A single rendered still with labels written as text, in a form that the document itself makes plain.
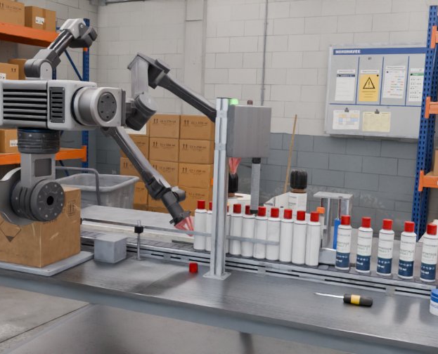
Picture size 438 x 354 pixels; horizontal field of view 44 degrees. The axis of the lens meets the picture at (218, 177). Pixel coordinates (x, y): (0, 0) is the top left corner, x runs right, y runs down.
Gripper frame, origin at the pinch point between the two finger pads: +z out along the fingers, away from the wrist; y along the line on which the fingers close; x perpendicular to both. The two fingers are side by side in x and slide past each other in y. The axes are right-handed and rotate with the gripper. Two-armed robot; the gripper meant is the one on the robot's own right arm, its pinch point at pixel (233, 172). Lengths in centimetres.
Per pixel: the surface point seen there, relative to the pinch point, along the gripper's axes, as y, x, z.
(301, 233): -35.6, 21.9, 18.3
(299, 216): -34.3, 21.2, 12.1
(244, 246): -13.0, 21.9, 26.2
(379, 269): -65, 22, 28
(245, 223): -13.2, 21.8, 17.1
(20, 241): 62, 62, 25
